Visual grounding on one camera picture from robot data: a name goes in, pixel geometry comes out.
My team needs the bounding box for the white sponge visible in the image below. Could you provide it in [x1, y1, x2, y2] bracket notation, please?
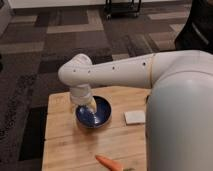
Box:
[124, 110, 146, 125]

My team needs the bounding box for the orange carrot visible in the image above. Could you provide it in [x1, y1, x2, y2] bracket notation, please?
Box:
[95, 155, 132, 171]

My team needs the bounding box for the dark blue bowl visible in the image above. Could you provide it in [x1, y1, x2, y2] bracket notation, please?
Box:
[75, 96, 112, 128]

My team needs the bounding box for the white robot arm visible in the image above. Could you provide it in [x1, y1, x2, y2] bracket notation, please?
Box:
[58, 50, 213, 171]

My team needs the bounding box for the black wheeled cart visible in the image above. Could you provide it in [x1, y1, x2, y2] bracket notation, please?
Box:
[104, 0, 142, 19]

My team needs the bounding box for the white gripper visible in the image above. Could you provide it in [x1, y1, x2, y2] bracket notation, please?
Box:
[70, 84, 97, 114]

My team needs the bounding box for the black office chair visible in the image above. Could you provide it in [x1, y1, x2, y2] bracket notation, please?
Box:
[175, 0, 213, 54]

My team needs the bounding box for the light wooden table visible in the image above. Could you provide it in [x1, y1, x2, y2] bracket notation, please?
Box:
[42, 86, 150, 171]

